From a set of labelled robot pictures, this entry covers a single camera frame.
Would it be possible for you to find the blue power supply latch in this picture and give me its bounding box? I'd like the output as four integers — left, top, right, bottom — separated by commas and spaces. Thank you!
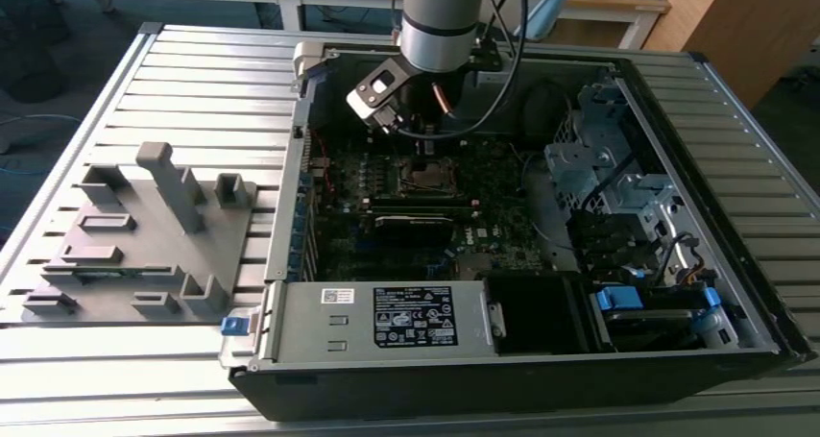
216, 315, 250, 337

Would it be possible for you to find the black graphics card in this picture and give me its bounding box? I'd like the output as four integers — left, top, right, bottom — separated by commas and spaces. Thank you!
374, 212, 458, 252

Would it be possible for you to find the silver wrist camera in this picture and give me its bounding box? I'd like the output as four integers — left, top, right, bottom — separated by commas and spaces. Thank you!
344, 57, 418, 132

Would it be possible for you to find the green motherboard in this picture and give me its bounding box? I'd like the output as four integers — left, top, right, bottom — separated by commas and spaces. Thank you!
307, 124, 578, 282

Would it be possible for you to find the black wire with plug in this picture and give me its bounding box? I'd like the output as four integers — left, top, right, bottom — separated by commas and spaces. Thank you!
656, 230, 700, 284

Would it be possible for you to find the black drive connector bundle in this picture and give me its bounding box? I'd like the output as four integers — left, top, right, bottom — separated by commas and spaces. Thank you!
568, 210, 642, 270

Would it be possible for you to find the light blue floor cable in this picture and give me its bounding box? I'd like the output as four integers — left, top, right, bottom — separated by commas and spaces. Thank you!
0, 112, 84, 175

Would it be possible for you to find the grey power supply unit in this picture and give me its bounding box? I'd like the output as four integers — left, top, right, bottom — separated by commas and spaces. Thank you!
252, 280, 508, 364

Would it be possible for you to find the black open PC case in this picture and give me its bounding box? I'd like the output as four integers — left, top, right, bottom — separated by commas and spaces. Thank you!
216, 37, 820, 422

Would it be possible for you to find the black RAM slot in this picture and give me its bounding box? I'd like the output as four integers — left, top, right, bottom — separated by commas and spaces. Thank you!
370, 207, 479, 218

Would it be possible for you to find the grey parts rack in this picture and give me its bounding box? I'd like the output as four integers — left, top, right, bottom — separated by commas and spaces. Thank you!
18, 141, 262, 324

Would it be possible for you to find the CPU socket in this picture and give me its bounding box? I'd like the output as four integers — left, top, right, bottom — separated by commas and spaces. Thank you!
398, 157, 464, 199

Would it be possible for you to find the metal socket cover frame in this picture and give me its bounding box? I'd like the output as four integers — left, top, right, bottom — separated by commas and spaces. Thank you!
400, 158, 463, 197

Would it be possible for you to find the silver hard disk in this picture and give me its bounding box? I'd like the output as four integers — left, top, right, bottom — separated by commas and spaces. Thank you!
606, 309, 704, 352

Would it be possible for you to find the grey case release latch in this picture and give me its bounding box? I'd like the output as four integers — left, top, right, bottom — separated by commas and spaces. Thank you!
291, 41, 342, 93

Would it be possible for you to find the wooden desk white frame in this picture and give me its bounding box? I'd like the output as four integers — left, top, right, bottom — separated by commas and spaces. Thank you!
280, 0, 672, 50

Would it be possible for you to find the metal drive cage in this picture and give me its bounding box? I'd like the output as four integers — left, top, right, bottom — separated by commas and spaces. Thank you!
543, 84, 691, 227

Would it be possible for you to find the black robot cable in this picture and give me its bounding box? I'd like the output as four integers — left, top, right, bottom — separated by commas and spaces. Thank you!
390, 0, 532, 140

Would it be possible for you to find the wide blue drive clip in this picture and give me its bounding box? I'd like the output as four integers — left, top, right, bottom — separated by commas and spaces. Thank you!
594, 285, 644, 312

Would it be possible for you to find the silver CPU green edge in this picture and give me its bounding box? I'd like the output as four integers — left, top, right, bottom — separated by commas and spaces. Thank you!
410, 162, 451, 187

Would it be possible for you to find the green RAM stick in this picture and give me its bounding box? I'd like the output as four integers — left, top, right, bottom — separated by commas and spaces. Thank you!
71, 267, 148, 280

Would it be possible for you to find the black looped cable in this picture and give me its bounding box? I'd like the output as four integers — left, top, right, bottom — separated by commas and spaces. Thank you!
520, 79, 575, 143

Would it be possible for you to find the black drive cable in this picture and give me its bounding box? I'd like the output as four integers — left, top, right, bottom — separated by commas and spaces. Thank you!
580, 151, 640, 207

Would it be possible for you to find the wooden cabinet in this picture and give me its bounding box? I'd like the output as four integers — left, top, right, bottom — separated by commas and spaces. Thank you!
643, 0, 820, 111

